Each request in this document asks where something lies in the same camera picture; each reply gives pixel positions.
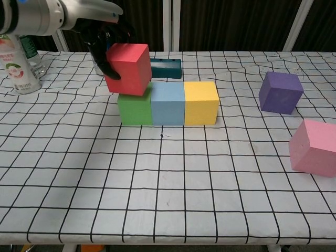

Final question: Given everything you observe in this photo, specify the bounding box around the pink foam cube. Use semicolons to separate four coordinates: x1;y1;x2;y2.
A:
289;119;336;179

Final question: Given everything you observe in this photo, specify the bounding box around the yellow foam cube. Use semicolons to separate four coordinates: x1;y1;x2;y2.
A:
183;81;220;126

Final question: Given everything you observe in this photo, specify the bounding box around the white black checkered tablecloth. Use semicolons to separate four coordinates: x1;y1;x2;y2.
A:
0;50;336;244

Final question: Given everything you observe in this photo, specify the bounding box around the clear water bottle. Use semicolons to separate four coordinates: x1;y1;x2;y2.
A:
19;34;46;79

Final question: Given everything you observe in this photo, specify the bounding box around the white tea drink bottle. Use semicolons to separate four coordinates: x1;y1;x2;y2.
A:
0;34;43;95

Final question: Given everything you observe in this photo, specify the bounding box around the red foam cube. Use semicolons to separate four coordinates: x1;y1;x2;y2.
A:
105;43;153;96

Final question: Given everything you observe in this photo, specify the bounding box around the teal rectangular holder block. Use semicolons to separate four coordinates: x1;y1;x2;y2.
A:
150;58;182;79

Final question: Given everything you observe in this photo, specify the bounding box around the white partition post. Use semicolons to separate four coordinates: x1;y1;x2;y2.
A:
282;0;314;52
54;28;69;52
162;0;181;52

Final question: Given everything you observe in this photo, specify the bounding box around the light blue foam cube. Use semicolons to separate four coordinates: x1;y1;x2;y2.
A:
151;81;186;126

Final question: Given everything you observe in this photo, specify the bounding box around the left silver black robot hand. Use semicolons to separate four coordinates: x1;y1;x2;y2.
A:
59;0;136;80

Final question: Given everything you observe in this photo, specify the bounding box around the purple foam cube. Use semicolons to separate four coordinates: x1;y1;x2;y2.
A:
258;71;305;115

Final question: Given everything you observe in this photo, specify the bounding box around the blue white drink can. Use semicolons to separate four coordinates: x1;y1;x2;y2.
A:
93;56;106;76

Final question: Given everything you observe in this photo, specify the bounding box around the green foam cube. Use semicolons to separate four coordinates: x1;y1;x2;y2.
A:
117;82;154;126

